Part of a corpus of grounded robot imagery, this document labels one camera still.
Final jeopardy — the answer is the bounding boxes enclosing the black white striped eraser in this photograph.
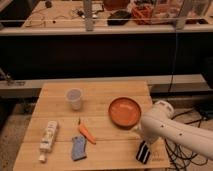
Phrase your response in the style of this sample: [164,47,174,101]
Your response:
[136,141,150,164]

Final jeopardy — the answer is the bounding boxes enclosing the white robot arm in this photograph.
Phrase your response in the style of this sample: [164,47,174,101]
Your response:
[136,100,213,160]

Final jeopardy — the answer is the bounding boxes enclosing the orange ceramic bowl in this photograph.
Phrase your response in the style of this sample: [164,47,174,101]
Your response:
[108,97,141,128]

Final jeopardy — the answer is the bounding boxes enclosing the translucent plastic cup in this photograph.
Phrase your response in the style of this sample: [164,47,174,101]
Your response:
[66,88,83,110]

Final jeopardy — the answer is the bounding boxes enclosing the orange toy carrot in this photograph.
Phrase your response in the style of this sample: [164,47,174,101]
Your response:
[78,120,96,144]

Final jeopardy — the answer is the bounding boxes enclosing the black object on bench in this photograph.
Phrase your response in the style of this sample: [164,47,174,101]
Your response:
[107,10,131,26]

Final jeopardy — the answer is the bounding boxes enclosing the white tube bottle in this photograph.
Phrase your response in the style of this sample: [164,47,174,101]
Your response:
[39,121,59,163]

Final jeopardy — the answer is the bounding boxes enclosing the orange crate on bench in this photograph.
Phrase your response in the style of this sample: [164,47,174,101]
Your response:
[131,5,152,25]

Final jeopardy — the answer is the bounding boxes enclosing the metal clamp at left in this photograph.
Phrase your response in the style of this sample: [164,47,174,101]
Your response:
[0,67,25,86]

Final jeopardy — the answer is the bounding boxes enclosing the grey metal post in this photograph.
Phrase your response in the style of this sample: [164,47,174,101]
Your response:
[83,0,93,31]

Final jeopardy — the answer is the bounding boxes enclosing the black cables on floor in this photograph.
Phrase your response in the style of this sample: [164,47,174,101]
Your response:
[164,108,213,171]

